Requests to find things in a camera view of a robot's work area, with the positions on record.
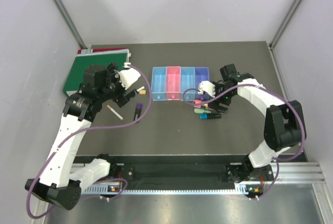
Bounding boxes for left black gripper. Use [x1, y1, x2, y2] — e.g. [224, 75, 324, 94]
[98, 63, 138, 107]

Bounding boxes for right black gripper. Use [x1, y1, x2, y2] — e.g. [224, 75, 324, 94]
[208, 82, 236, 113]

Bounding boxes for purple black highlighter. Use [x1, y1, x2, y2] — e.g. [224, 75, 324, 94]
[133, 103, 143, 121]

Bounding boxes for blue black marker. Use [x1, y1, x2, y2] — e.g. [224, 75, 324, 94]
[199, 113, 222, 120]

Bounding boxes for green highlighter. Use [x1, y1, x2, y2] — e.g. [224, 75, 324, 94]
[194, 108, 212, 114]

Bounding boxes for crayon tube pink cap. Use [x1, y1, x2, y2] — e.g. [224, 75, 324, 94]
[193, 99, 213, 111]

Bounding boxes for purple drawer bin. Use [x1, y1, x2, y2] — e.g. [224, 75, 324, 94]
[195, 67, 210, 101]

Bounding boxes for light blue bin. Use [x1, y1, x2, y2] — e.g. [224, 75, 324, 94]
[181, 67, 196, 101]
[151, 67, 167, 101]

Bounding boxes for pink drawer bin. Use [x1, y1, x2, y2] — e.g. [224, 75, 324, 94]
[165, 66, 181, 101]

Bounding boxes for green ring binder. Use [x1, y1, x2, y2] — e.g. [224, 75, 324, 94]
[63, 49, 131, 96]

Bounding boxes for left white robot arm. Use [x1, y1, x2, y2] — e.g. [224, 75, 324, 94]
[24, 63, 140, 210]

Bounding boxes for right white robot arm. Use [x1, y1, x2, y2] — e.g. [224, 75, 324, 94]
[198, 64, 306, 182]

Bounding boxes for pink pencil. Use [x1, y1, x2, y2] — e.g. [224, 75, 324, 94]
[107, 105, 124, 121]

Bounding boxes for red folder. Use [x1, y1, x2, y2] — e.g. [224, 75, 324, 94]
[76, 48, 130, 56]

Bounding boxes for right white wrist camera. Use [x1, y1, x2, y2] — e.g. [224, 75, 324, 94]
[198, 81, 215, 98]

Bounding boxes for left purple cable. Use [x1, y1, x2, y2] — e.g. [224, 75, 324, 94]
[25, 64, 153, 219]

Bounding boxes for purple cable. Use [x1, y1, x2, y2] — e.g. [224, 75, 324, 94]
[182, 84, 305, 201]
[25, 64, 153, 219]

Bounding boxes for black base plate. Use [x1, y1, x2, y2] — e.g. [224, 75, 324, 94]
[104, 163, 275, 183]

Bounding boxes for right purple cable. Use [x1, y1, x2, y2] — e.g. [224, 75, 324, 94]
[182, 84, 305, 201]

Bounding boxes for grey cable duct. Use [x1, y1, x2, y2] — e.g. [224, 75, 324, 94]
[80, 184, 262, 195]

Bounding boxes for aluminium front rail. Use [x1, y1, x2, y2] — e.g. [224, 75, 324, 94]
[70, 163, 326, 184]

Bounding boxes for right aluminium frame post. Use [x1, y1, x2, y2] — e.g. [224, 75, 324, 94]
[269, 0, 319, 50]

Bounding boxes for aluminium frame post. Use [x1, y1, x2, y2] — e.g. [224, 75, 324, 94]
[269, 0, 319, 50]
[52, 0, 87, 49]

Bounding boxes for left aluminium frame post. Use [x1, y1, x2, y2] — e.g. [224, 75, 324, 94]
[52, 0, 87, 49]

